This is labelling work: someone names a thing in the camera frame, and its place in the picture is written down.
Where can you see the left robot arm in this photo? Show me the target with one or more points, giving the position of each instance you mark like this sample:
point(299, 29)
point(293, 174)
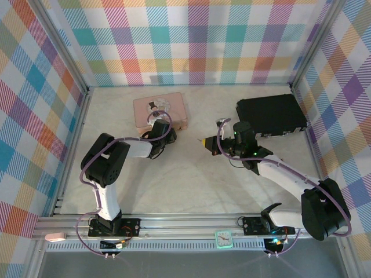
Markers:
point(107, 202)

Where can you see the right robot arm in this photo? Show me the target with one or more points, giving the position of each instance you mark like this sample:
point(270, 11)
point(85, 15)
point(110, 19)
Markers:
point(324, 211)

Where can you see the pink cartoon tin box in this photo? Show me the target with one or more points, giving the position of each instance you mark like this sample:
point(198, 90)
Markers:
point(174, 107)

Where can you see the black hard case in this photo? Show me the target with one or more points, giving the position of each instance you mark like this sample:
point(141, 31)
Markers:
point(269, 113)

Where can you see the small green square clock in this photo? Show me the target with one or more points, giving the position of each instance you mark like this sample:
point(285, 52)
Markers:
point(223, 239)

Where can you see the small controller board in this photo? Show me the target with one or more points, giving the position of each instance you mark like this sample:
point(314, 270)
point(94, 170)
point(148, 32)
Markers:
point(114, 245)
point(275, 243)

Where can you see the small pink block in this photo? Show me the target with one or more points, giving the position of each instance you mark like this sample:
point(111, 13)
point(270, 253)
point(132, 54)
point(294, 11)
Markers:
point(55, 237)

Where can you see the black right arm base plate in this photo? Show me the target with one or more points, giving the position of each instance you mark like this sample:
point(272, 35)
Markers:
point(250, 226)

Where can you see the long aluminium base rail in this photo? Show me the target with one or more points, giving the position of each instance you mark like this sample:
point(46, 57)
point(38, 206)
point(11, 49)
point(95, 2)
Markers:
point(179, 228)

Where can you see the aluminium side rail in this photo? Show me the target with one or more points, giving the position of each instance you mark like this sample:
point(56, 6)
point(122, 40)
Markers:
point(74, 150)

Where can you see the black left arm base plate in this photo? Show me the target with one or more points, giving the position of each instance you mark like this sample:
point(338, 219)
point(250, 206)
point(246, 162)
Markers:
point(131, 228)

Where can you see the aluminium corner post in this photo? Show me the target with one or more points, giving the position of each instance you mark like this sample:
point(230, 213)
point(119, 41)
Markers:
point(62, 43)
point(317, 40)

